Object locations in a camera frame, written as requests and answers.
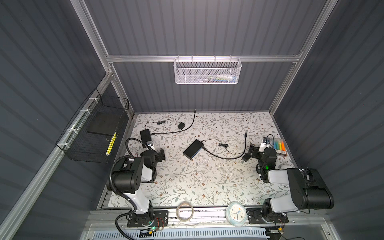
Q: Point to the small black power adapter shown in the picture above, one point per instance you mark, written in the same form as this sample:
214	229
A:
246	157

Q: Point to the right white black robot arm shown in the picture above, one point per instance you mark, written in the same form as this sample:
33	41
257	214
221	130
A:
307	189

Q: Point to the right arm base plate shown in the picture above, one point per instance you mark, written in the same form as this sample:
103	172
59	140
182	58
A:
264	216

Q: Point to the white round clock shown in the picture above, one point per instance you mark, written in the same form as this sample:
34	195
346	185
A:
236	214

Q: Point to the yellow black striped item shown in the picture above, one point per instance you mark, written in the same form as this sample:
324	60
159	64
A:
111	144

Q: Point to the highlighter marker pack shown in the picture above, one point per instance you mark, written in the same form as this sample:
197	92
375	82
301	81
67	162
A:
280	147

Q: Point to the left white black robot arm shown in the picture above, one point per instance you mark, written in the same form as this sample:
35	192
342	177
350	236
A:
126	176

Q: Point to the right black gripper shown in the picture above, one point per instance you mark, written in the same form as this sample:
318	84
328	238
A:
256	153

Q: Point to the floral table mat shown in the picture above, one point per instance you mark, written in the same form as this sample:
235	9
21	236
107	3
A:
216	175

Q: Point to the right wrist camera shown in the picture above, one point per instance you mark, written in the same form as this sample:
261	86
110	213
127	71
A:
266	143

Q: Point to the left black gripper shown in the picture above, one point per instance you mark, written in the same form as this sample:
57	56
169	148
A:
157	155

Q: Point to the black flat box in basket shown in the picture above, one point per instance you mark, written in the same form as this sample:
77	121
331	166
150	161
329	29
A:
104	124

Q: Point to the white wire mesh basket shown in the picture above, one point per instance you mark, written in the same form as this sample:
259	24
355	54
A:
207	71

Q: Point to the black wire basket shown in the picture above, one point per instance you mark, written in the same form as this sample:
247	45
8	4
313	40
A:
79	145

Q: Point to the black power adapter left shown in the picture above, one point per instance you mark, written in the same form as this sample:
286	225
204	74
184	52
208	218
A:
181	126

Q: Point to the clear tape roll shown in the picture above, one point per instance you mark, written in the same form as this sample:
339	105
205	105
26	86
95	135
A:
185	212

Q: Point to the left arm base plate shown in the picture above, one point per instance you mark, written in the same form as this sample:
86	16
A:
155	218

